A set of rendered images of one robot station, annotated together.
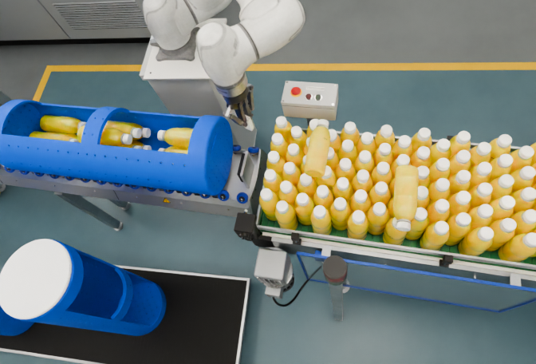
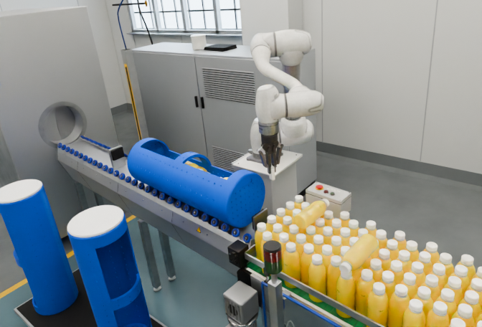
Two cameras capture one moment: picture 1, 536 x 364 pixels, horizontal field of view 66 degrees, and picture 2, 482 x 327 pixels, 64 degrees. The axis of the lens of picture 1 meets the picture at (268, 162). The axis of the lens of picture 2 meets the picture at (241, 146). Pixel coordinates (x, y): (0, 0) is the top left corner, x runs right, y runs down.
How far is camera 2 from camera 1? 0.93 m
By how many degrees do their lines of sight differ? 41
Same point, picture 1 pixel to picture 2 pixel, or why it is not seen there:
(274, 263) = (243, 292)
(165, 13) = not seen: hidden behind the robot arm
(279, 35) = (303, 103)
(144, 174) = (196, 187)
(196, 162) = (229, 186)
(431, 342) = not seen: outside the picture
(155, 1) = not seen: hidden behind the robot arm
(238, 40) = (278, 96)
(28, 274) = (95, 217)
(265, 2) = (303, 88)
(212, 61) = (260, 99)
